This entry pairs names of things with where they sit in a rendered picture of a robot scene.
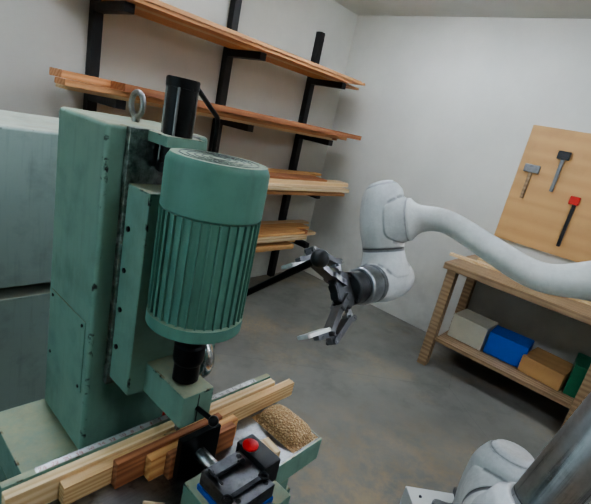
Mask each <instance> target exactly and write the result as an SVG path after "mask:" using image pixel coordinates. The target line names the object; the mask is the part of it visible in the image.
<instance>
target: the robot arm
mask: <svg viewBox="0 0 591 504"><path fill-rule="evenodd" d="M426 231H436V232H440V233H443V234H445V235H447V236H449V237H451V238H452V239H454V240H455V241H457V242H458V243H460V244H461V245H463V246H464V247H465V248H467V249H468V250H470V251H471V252H473V253H474V254H475V255H477V256H478V257H480V258H481V259H483V260H484V261H485V262H487V263H488V264H490V265H491V266H493V267H494V268H495V269H497V270H498V271H500V272H501V273H503V274H504V275H506V276H507V277H509V278H510V279H512V280H514V281H515V282H517V283H519V284H521V285H523V286H525V287H527V288H530V289H532V290H535V291H538V292H541V293H545V294H549V295H554V296H560V297H566V298H574V299H580V300H587V301H591V261H584V262H578V263H570V264H549V263H545V262H541V261H538V260H536V259H533V258H531V257H529V256H527V255H526V254H524V253H522V252H520V251H519V250H517V249H515V248H514V247H512V246H511V245H509V244H507V243H506V242H504V241H502V240H501V239H499V238H498V237H496V236H494V235H493V234H491V233H489V232H488V231H486V230H485V229H483V228H481V227H480V226H478V225H476V224H475V223H473V222H472V221H470V220H468V219H467V218H465V217H463V216H461V215H459V214H457V213H455V212H453V211H450V210H447V209H443V208H439V207H433V206H424V205H419V204H417V203H416V202H414V201H413V200H412V199H411V198H406V197H404V192H403V189H402V188H401V187H400V185H399V184H398V183H397V182H394V181H393V180H383V181H378V182H375V183H372V184H370V185H369V186H368V187H367V189H366V190H365V191H364V193H363V196H362V200H361V207H360V236H361V241H362V250H363V254H362V263H361V266H359V267H357V268H355V269H351V270H349V271H348V272H343V271H342V270H341V264H342V263H343V259H342V258H335V257H334V256H332V255H330V254H329V257H330V260H329V263H328V266H330V268H333V269H335V271H336V272H334V271H332V270H331V269H330V268H329V267H328V266H326V267H324V268H316V267H314V266H312V267H311V268H312V269H313V270H314V271H316V272H317V273H318V274H319V275H320V276H321V277H323V278H324V279H323V280H324V281H325V282H326V283H327V284H328V285H329V286H328V289H329V292H330V297H331V301H333V302H332V305H331V307H330V309H331V311H330V314H329V316H328V319H327V321H326V324H325V326H324V328H322V329H318V330H315V331H312V332H309V333H306V334H303V335H300V336H297V339H298V340H304V339H310V338H313V339H314V341H320V340H323V339H326V345H327V346H329V345H337V344H338V343H339V342H340V340H341V339H342V337H343V336H344V334H345V333H346V331H347V329H348V328H349V326H350V325H351V323H352V322H354V321H356V320H357V316H356V315H353V314H352V311H351V308H352V306H353V305H361V306H364V305H368V304H371V303H376V302H378V303H382V302H389V301H392V300H395V299H397V298H399V297H401V296H403V295H404V294H406V293H407V292H408V291H409V290H410V289H411V287H412V286H413V283H414V280H415V275H414V271H413V269H412V267H411V266H410V264H409V263H408V262H407V259H406V255H405V247H404V243H405V242H407V241H412V240H413V239H414V238H415V237H416V236H417V235H418V234H420V233H422V232H426ZM343 311H345V314H344V315H343V316H342V314H343ZM341 316H342V319H341ZM340 319H341V320H340ZM453 495H454V500H453V502H452V503H448V502H444V501H442V500H439V499H434V500H433V501H432V503H431V504H588V503H589V502H590V501H591V392H590V393H589V394H588V396H587V397H586V398H585V399H584V401H583V402H582V403H581V404H580V405H579V407H578V408H577V409H576V410H575V412H574V413H573V414H572V415H571V416H570V418H569V419H568V420H567V421H566V422H565V424H564V425H563V426H562V427H561V429H560V430H559V431H558V432H557V433H556V435H555V436H554V437H553V438H552V440H551V441H550V442H549V443H548V444H547V446H546V447H545V448H544V449H543V450H542V452H541V453H540V454H539V455H538V457H537V458H536V459H535V460H534V458H533V456H532V455H531V454H530V453H529V452H528V451H527V450H525V449H524V448H522V447H521V446H519V445H517V444H515V443H513V442H511V441H508V440H504V439H497V440H490V441H488V442H486V443H485V444H483V445H482V446H480V447H479V448H478V449H477V450H476V451H475V452H474V453H473V455H472V456H471V458H470V460H469V462H468V464H467V466H466V468H465V470H464V472H463V474H462V477H461V479H460V482H459V484H458V486H456V487H454V490H453Z"/></svg>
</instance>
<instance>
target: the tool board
mask: <svg viewBox="0 0 591 504"><path fill-rule="evenodd" d="M494 236H496V237H499V238H502V239H505V240H509V241H512V242H515V243H518V244H521V245H524V246H527V247H530V248H534V249H537V250H540V251H543V252H546V253H549V254H552V255H556V256H559V257H562V258H565V259H568V260H571V261H574V262H577V263H578V262H584V261H591V133H584V132H578V131H572V130H565V129H559V128H552V127H546V126H540V125H533V128H532V131H531V133H530V136H529V139H528V142H527V145H526V147H525V150H524V153H523V156H522V159H521V161H520V164H519V167H518V170H517V172H516V175H515V178H514V181H513V184H512V186H511V189H510V192H509V195H508V198H507V200H506V203H505V206H504V209H503V211H502V214H501V217H500V220H499V223H498V225H497V228H496V231H495V234H494Z"/></svg>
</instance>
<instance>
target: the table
mask: <svg viewBox="0 0 591 504"><path fill-rule="evenodd" d="M276 404H278V403H277V402H276V403H274V404H272V405H276ZM272 405H270V406H272ZM270 406H268V407H270ZM268 407H266V408H268ZM266 408H264V409H262V410H260V411H258V412H256V413H253V414H251V415H249V416H247V417H245V418H243V419H241V420H239V421H238V423H237V428H236V432H235V437H234V440H233V445H232V446H231V447H229V448H227V449H225V450H223V451H221V452H220V453H218V454H216V455H215V459H216V460H217V461H218V462H219V461H220V460H222V459H224V458H226V457H228V456H229V455H231V454H233V453H235V451H236V447H237V442H238V441H239V440H241V439H243V438H245V437H247V436H249V435H251V434H254V435H255V436H256V437H257V438H258V439H259V440H262V439H264V438H267V437H269V438H270V440H271V441H272V442H273V443H274V444H275V445H276V446H277V447H278V448H279V449H280V451H281V452H280V456H279V458H280V459H281V461H280V465H279V469H278V473H277V477H276V481H277V482H278V483H279V484H280V483H282V482H283V481H285V480H286V479H288V478H289V477H290V476H292V475H293V474H295V473H296V472H298V471H299V470H300V469H302V468H303V467H305V466H306V465H307V464H309V463H310V462H312V461H313V460H315V459H316V458H317V455H318V451H319V448H320V444H321V441H322V438H321V437H320V436H318V435H317V434H316V433H315V432H313V431H312V430H311V432H312V433H314V434H315V435H316V436H317V437H318V438H317V439H315V440H314V441H312V442H311V443H309V444H308V445H306V446H304V447H303V448H301V449H300V450H298V451H297V452H295V453H294V454H293V453H292V452H290V451H289V450H288V449H287V448H286V447H285V446H284V445H282V444H281V443H280V442H279V441H278V440H277V439H276V438H274V437H273V436H272V435H271V434H270V433H269V432H268V431H266V430H265V429H264V428H263V427H262V426H261V425H260V424H258V423H257V422H256V421H255V420H254V419H253V418H252V417H253V416H255V415H257V414H259V413H261V412H262V411H263V410H265V409H266ZM204 469H205V468H204V467H201V468H200V469H198V470H196V471H194V472H192V473H191V474H189V475H187V476H185V477H183V478H182V479H180V480H178V481H176V480H175V479H174V477H173V478H171V479H170V480H167V478H166V477H165V476H164V475H163V474H162V475H160V476H158V477H157V478H155V479H153V480H151V481H148V480H147V479H146V478H145V476H144V475H143V476H141V477H139V478H137V479H135V480H133V481H131V482H129V483H127V484H125V485H123V486H121V487H119V488H117V489H114V487H113V486H112V485H111V484H109V485H107V486H105V487H103V488H101V489H99V490H97V491H95V492H93V493H91V494H89V495H86V496H84V497H82V498H80V499H78V500H76V501H74V502H72V503H70V504H142V503H143V501H153V502H163V503H165V504H180V503H181V497H182V491H183V485H184V483H185V482H186V481H188V480H189V479H191V478H193V477H195V476H197V475H198V474H200V473H201V472H202V471H203V470H204Z"/></svg>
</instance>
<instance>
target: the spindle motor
mask: <svg viewBox="0 0 591 504"><path fill-rule="evenodd" d="M269 180H270V174H269V171H268V168H267V167H266V166H264V165H261V164H259V163H256V162H253V161H249V160H246V159H242V158H238V157H234V156H229V155H225V154H220V153H215V152H209V151H203V150H196V149H187V148H171V149H170V150H169V151H168V152H167V154H166V155H165V159H164V167H163V176H162V184H161V192H160V200H159V203H160V204H159V209H158V218H157V226H156V234H155V242H154V250H153V259H152V267H151V275H150V283H149V291H148V300H147V307H146V315H145V320H146V323H147V325H148V326H149V327H150V328H151V329H152V330H153V331H154V332H156V333H157V334H159V335H161V336H163V337H165V338H167V339H170V340H173V341H177V342H181V343H187V344H198V345H203V344H215V343H220V342H224V341H227V340H229V339H231V338H233V337H234V336H236V335H237V334H238V333H239V331H240V328H241V324H242V319H243V313H244V307H245V302H246V297H247V292H248V287H249V282H250V277H251V271H252V266H253V261H254V256H255V251H256V246H257V240H258V235H259V230H260V225H261V220H262V216H263V211H264V205H265V200H266V195H267V190H268V185H269Z"/></svg>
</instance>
